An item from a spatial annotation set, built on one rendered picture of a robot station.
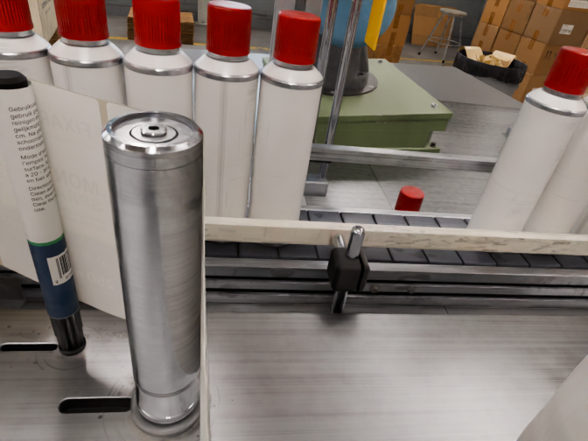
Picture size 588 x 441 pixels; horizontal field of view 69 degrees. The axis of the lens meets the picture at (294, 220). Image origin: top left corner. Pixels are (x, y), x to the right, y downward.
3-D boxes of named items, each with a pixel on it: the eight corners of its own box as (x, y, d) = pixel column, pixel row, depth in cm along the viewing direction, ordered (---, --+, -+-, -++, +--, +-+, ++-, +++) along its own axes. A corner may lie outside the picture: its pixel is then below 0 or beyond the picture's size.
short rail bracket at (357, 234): (318, 339, 39) (345, 237, 32) (314, 315, 42) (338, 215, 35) (352, 340, 40) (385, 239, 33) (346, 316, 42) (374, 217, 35)
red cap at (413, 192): (389, 206, 61) (395, 186, 59) (407, 202, 62) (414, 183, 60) (404, 219, 58) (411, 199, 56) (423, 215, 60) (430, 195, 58)
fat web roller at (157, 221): (123, 440, 25) (72, 149, 14) (138, 372, 28) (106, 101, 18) (203, 437, 26) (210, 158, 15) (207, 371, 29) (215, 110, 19)
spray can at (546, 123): (477, 254, 45) (575, 55, 34) (456, 225, 49) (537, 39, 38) (521, 255, 46) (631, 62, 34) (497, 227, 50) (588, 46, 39)
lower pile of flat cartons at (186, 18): (127, 39, 416) (124, 16, 404) (130, 27, 458) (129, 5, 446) (194, 45, 433) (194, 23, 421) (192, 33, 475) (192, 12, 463)
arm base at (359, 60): (294, 89, 75) (300, 30, 69) (286, 60, 87) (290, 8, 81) (376, 94, 77) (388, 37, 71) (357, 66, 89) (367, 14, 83)
